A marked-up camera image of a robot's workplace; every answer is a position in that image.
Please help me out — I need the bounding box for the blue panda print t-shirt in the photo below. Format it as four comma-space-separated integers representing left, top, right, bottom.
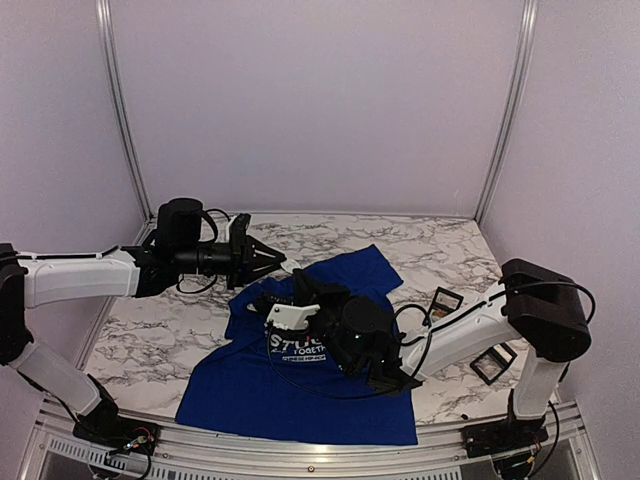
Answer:
175, 276, 417, 446

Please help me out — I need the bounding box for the green round brooch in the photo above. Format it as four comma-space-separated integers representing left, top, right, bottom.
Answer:
430, 309, 448, 321

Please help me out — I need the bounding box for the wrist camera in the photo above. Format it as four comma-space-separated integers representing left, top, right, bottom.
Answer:
226, 213, 251, 246
266, 304, 320, 331

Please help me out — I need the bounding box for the black display box left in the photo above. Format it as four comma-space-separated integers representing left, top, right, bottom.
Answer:
428, 287, 464, 322

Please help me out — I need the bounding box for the black display box right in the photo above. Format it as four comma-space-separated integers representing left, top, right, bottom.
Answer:
470, 346, 517, 386

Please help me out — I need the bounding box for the left aluminium corner post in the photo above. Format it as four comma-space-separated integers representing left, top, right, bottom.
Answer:
95, 0, 154, 223

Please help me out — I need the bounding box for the blue round brooch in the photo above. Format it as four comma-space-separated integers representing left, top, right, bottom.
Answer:
280, 259, 301, 274

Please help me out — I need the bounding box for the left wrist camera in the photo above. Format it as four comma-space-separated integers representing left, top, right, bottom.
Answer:
226, 213, 251, 246

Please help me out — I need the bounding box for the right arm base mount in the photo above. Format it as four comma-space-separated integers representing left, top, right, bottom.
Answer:
461, 418, 549, 458

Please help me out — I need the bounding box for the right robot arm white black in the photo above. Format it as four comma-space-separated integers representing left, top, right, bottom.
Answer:
276, 259, 596, 448

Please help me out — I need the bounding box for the black display box middle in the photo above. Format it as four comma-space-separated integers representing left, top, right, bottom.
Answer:
494, 343, 517, 358

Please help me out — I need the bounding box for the aluminium corner post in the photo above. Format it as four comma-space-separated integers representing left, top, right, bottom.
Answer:
474, 0, 539, 226
95, 0, 154, 223

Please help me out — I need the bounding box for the black display box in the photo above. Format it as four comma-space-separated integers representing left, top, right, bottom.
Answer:
494, 343, 517, 358
470, 346, 517, 386
428, 287, 464, 322

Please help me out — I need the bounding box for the right aluminium corner post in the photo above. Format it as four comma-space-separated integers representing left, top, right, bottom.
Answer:
474, 0, 539, 226

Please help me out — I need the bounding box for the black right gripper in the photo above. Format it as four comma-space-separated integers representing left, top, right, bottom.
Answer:
292, 272, 358, 377

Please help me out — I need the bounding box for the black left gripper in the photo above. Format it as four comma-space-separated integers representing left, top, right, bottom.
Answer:
174, 226, 286, 290

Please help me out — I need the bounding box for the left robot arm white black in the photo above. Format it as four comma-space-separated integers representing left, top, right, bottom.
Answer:
1, 198, 286, 445

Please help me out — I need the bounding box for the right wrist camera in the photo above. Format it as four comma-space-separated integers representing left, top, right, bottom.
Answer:
266, 304, 320, 331

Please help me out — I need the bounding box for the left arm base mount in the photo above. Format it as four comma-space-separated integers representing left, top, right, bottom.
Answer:
73, 402, 160, 454

